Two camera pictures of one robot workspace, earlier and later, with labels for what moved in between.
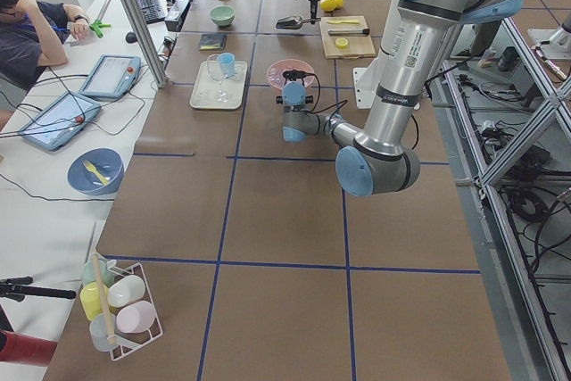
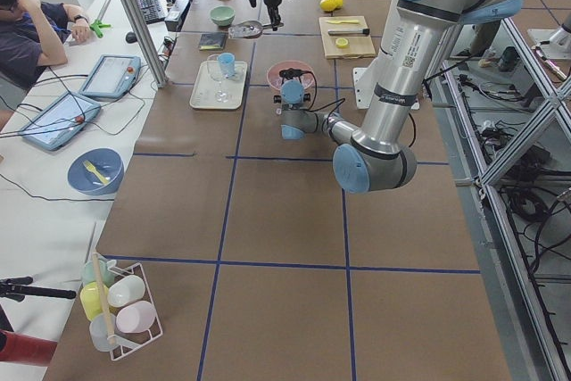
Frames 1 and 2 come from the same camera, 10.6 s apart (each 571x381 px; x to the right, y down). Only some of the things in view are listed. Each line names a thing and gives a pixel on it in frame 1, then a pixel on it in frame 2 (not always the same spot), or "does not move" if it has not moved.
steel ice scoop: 293,22 -> 250,28
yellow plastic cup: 90,297 does not move
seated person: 31,37 does not move
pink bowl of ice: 276,70 does not move
